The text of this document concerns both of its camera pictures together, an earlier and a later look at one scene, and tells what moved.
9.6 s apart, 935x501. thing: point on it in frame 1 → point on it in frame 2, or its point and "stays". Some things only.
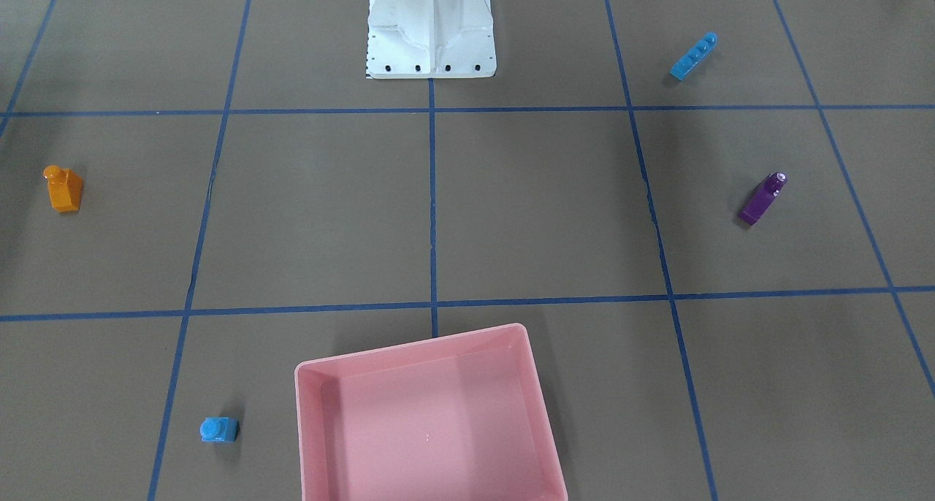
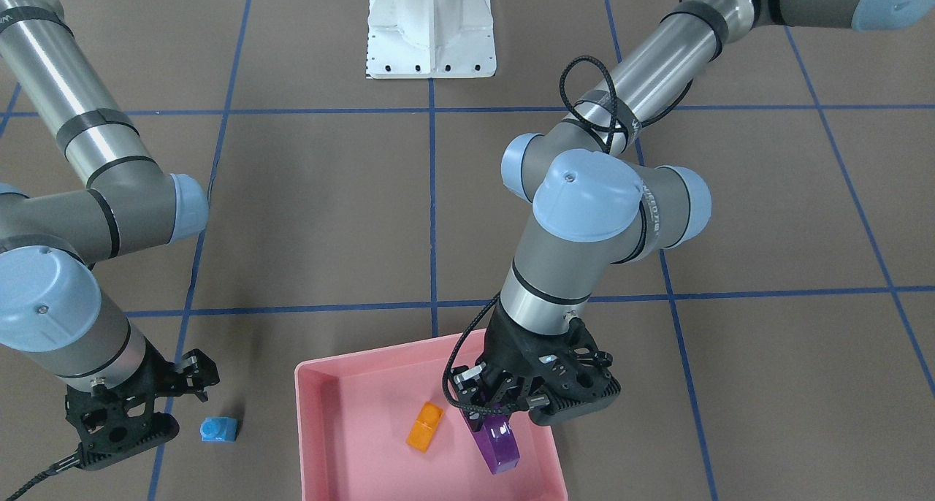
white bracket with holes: (430, 27) stays
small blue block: (219, 429) stays
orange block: (65, 187) → (425, 426)
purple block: (761, 198) → (494, 437)
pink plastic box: (461, 417) stays
